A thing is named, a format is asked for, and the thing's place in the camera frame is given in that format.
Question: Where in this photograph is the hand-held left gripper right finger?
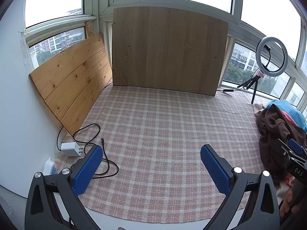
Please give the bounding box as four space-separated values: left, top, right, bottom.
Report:
200 144 281 230

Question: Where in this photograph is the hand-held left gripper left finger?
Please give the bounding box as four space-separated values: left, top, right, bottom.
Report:
25 145 103 230

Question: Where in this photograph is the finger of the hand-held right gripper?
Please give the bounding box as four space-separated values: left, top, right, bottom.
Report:
287 138 304 156
271 138 294 167

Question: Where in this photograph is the person's right hand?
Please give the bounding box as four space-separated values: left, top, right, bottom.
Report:
279 189 300 219

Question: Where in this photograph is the white pink cloth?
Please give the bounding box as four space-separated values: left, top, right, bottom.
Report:
275 174 296 205

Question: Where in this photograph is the brown garment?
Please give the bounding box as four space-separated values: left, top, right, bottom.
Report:
256 104 307 185

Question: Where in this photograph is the white charger plug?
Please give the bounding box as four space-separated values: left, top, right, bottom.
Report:
61 142 85 158

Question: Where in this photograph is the red garment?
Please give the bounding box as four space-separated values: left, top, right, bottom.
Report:
280 117 298 128

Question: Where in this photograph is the blue garment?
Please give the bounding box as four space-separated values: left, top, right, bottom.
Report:
265 99 307 133

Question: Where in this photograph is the white power strip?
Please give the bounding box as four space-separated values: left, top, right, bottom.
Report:
43 157 58 176

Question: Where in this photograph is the beige cloth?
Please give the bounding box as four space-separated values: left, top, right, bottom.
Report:
253 103 267 118

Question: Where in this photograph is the black tripod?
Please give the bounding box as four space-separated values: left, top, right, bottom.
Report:
237 73 265 105

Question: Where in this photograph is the pink plaid blanket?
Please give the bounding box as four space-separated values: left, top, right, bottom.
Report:
55 86 281 222

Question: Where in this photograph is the pine plank board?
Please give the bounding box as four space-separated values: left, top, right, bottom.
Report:
29 33 113 137

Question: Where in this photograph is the light oak board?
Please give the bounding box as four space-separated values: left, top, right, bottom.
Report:
111 6 229 97

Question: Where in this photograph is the black cable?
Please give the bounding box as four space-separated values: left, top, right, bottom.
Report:
57 123 120 179

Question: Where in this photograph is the white ring light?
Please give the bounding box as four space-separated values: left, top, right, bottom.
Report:
255 37 288 74

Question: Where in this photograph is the white window frame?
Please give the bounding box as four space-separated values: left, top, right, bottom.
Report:
19 0 307 108

